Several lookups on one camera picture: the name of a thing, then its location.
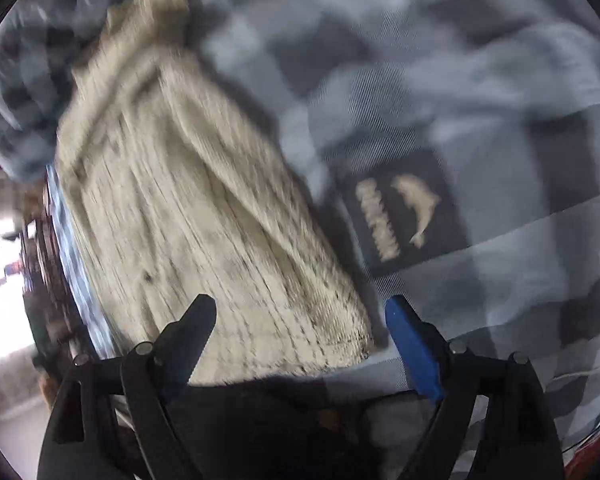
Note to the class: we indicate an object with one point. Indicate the cream fuzzy checked garment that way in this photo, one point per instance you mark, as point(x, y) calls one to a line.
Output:
point(172, 192)

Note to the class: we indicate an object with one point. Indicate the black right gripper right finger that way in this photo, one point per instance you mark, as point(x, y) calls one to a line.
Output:
point(519, 439)

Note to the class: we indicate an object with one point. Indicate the blue grey checkered bedsheet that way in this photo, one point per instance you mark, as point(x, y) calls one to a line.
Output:
point(451, 149)

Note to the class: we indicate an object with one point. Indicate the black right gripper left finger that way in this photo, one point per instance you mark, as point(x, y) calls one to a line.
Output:
point(82, 437)

